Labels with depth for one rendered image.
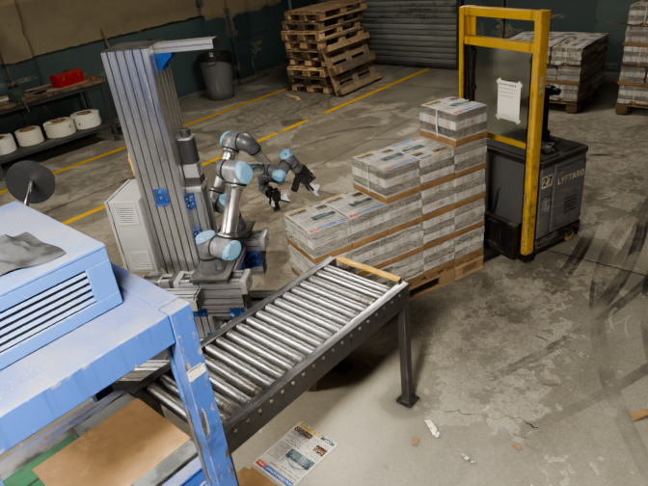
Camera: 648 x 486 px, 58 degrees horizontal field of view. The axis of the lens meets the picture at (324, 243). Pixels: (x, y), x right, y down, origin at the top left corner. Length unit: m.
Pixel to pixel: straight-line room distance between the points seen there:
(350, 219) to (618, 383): 1.83
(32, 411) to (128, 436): 0.94
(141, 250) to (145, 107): 0.85
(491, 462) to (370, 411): 0.71
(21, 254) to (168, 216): 1.76
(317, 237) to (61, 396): 2.27
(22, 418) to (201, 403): 0.55
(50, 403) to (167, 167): 1.93
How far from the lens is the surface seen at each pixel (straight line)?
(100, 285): 1.77
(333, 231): 3.64
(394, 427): 3.39
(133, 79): 3.21
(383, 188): 3.79
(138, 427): 2.53
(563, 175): 4.76
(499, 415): 3.48
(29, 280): 1.67
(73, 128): 9.16
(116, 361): 1.67
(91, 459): 2.49
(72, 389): 1.64
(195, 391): 1.88
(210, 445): 2.04
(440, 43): 11.02
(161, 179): 3.35
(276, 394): 2.49
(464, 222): 4.36
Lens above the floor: 2.46
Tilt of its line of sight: 28 degrees down
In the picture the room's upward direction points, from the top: 7 degrees counter-clockwise
